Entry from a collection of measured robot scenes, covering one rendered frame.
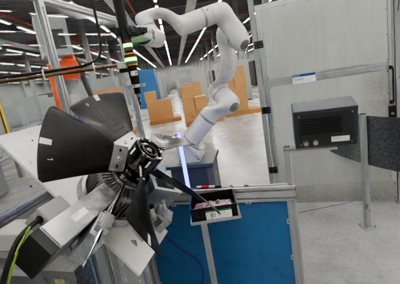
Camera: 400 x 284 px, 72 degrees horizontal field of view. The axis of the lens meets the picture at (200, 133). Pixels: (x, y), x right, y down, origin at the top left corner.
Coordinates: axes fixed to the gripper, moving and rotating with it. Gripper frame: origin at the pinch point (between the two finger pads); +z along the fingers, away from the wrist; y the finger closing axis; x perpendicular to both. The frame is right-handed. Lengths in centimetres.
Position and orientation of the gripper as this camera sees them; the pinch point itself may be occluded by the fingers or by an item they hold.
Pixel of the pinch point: (124, 31)
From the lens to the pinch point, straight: 111.8
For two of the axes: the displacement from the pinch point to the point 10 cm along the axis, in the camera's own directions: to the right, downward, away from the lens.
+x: -1.7, -9.7, -2.0
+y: -9.5, 1.1, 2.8
